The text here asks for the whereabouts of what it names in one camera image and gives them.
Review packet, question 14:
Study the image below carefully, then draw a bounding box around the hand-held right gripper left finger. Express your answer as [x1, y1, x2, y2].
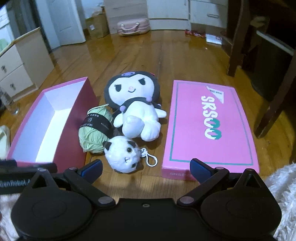
[22, 159, 116, 208]

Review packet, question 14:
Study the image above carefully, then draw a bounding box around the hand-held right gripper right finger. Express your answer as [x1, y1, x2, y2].
[177, 158, 270, 207]

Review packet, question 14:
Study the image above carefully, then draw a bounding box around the green yarn ball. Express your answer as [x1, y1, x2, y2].
[78, 103, 114, 154]

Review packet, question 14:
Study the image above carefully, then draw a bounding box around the pink box lid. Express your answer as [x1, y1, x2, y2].
[161, 80, 260, 180]

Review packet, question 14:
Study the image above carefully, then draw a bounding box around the white cat plush keychain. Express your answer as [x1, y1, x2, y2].
[102, 136, 159, 174]

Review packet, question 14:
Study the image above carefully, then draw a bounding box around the pink cardboard box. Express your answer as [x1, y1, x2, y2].
[6, 77, 100, 173]

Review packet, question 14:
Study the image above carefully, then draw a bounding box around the black and white plush doll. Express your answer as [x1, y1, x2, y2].
[103, 71, 167, 142]

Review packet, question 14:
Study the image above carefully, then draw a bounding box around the pale fluffy cloth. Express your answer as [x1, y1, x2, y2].
[0, 195, 23, 241]

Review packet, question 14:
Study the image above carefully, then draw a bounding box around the cream rounded object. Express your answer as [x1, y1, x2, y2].
[0, 125, 11, 160]

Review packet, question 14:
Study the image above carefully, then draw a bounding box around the white fluffy rug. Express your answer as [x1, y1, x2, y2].
[264, 162, 296, 241]

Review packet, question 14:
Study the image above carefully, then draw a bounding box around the beige drawer cabinet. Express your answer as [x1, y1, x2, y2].
[0, 27, 55, 101]

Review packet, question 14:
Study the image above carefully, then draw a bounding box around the black bin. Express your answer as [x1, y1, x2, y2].
[251, 30, 296, 102]

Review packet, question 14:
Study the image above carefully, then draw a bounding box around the red snack wrapper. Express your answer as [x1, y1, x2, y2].
[185, 29, 206, 37]

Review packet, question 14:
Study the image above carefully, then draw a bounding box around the dark wooden furniture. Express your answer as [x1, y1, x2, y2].
[222, 0, 296, 139]

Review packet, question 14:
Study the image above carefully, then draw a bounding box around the brown cardboard box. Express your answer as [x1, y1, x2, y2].
[85, 13, 110, 39]

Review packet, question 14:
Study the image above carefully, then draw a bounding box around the pink carry case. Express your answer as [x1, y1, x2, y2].
[116, 18, 151, 37]

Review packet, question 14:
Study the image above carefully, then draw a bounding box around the white door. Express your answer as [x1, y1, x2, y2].
[42, 0, 86, 50]

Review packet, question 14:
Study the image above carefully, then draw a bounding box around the white cabinet with drawers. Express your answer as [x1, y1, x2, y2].
[190, 0, 228, 29]

